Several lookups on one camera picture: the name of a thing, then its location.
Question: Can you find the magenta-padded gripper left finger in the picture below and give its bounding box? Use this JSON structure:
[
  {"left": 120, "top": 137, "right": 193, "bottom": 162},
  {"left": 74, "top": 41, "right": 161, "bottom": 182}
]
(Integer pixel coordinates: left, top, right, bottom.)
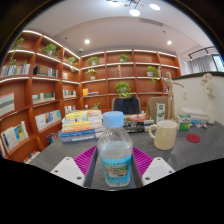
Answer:
[{"left": 49, "top": 145, "right": 100, "bottom": 189}]

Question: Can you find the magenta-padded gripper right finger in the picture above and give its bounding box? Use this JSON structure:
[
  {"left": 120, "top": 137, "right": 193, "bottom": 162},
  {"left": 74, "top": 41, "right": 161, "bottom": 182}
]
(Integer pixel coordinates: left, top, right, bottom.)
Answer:
[{"left": 132, "top": 146, "right": 176, "bottom": 188}]

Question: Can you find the clear water bottle blue cap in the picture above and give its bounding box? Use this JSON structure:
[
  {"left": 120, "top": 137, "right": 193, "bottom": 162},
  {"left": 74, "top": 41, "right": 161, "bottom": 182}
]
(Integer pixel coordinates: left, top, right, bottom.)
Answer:
[{"left": 97, "top": 110, "right": 134, "bottom": 188}]

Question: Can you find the cream ceramic mug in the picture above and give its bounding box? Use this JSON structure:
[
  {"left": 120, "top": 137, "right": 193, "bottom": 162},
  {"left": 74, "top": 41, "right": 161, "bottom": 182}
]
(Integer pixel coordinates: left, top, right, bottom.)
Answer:
[{"left": 148, "top": 119, "right": 179, "bottom": 151}]

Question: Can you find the stack of colourful books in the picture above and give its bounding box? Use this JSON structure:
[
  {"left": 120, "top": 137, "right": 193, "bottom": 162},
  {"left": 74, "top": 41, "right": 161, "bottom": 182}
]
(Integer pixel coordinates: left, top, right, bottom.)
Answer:
[{"left": 60, "top": 109, "right": 105, "bottom": 144}]

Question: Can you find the flat round red coaster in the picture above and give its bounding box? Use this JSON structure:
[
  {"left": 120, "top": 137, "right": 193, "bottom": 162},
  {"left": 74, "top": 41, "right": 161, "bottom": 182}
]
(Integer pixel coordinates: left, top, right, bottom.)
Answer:
[{"left": 186, "top": 133, "right": 201, "bottom": 144}]

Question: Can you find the green tissue box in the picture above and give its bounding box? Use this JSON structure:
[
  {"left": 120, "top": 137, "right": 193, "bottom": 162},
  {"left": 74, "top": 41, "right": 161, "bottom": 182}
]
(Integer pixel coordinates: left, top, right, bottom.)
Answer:
[{"left": 176, "top": 113, "right": 193, "bottom": 132}]

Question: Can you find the brown chair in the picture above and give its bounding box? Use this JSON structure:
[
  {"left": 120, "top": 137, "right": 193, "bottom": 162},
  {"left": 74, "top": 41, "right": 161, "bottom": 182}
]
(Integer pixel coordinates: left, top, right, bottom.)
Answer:
[{"left": 147, "top": 95, "right": 171, "bottom": 121}]

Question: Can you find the dark chair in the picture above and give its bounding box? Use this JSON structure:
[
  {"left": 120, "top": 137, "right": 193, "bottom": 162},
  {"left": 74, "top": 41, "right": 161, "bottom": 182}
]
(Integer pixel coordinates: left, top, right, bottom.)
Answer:
[{"left": 111, "top": 96, "right": 142, "bottom": 115}]

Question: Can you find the wooden artist mannequin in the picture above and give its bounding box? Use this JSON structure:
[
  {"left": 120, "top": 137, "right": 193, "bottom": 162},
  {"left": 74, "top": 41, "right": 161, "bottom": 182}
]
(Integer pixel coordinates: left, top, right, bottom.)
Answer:
[{"left": 159, "top": 71, "right": 185, "bottom": 121}]

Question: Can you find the wooden shelf unit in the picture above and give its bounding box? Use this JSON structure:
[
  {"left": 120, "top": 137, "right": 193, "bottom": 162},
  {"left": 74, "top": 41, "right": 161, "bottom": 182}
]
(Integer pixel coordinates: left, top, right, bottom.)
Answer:
[{"left": 0, "top": 29, "right": 183, "bottom": 164}]

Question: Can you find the grey curtain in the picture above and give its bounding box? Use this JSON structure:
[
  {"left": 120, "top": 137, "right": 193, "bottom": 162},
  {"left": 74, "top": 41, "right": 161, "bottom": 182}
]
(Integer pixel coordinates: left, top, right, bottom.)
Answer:
[{"left": 190, "top": 54, "right": 216, "bottom": 74}]

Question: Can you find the ceiling air vent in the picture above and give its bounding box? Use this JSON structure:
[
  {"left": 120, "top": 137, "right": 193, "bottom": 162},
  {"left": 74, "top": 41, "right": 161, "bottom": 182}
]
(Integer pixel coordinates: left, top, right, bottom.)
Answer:
[{"left": 139, "top": 18, "right": 164, "bottom": 27}]

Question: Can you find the ceiling chandelier lamp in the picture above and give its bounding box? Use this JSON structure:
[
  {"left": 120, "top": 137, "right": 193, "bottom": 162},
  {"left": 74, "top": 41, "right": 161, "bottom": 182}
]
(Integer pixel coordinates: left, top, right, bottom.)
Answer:
[{"left": 105, "top": 0, "right": 162, "bottom": 18}]

